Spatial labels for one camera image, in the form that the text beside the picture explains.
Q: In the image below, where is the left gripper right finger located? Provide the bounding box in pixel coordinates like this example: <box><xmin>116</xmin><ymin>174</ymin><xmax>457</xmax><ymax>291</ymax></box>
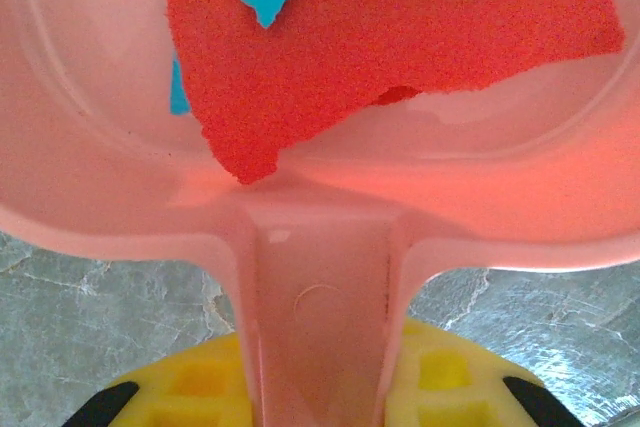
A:
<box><xmin>383</xmin><ymin>320</ymin><xmax>586</xmax><ymax>427</ymax></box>

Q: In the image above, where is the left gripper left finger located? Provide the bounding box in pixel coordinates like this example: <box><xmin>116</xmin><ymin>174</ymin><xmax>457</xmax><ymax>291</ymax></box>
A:
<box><xmin>62</xmin><ymin>335</ymin><xmax>257</xmax><ymax>427</ymax></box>

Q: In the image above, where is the pink plastic dustpan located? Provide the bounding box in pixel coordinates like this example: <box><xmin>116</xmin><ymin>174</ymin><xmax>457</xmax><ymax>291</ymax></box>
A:
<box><xmin>0</xmin><ymin>0</ymin><xmax>640</xmax><ymax>427</ymax></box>

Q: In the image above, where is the red foam piece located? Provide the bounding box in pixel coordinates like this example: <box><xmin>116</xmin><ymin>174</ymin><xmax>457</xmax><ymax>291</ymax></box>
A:
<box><xmin>127</xmin><ymin>0</ymin><xmax>626</xmax><ymax>187</ymax></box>

